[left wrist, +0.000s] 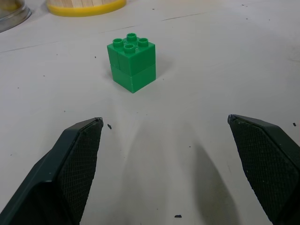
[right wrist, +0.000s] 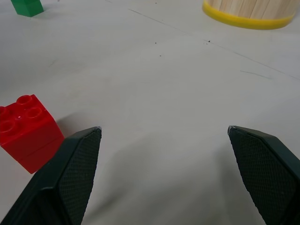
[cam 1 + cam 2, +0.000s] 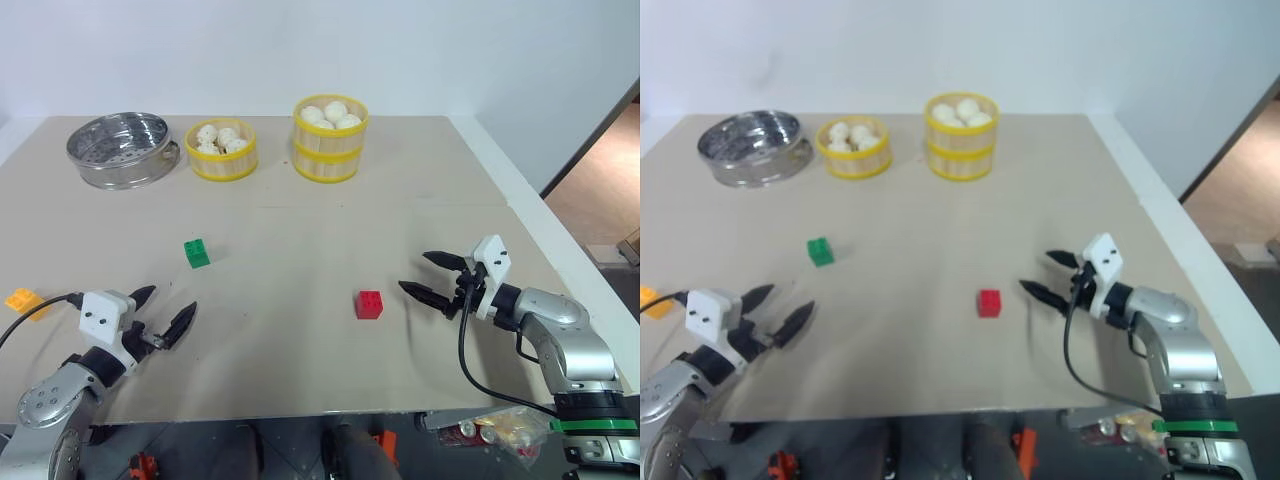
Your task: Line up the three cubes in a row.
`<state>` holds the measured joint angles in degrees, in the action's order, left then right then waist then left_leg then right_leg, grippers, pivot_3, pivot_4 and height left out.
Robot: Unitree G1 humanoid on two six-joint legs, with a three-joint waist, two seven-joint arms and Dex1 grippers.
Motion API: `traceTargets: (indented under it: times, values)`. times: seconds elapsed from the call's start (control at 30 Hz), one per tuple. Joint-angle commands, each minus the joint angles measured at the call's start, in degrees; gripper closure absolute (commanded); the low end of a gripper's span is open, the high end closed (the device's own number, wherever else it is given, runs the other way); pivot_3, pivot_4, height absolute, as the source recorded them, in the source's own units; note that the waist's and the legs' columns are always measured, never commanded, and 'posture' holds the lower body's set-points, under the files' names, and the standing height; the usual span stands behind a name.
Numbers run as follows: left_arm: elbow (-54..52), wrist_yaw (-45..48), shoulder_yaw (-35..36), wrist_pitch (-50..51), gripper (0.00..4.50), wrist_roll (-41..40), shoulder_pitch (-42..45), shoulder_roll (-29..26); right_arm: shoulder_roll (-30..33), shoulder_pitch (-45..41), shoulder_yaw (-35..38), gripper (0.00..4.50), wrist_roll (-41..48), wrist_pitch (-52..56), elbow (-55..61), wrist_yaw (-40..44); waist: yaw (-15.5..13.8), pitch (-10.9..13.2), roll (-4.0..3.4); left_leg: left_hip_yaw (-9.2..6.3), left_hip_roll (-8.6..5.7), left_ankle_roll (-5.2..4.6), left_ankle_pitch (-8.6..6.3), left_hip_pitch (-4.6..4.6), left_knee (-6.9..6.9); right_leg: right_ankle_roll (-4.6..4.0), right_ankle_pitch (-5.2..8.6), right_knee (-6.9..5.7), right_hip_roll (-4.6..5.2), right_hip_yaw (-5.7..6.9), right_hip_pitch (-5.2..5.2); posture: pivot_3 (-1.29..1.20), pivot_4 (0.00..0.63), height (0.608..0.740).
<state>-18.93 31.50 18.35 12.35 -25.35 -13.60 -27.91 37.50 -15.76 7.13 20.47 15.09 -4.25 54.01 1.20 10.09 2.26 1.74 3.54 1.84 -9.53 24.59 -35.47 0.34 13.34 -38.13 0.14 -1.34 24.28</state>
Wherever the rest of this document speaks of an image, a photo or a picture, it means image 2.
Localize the green toy brick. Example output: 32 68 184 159
10 0 44 18

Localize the wooden slat yellow-rimmed container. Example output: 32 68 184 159
202 0 297 30

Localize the red toy brick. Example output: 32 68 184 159
0 94 65 174

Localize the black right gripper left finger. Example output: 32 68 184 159
0 126 102 225

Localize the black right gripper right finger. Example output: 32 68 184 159
227 125 300 225

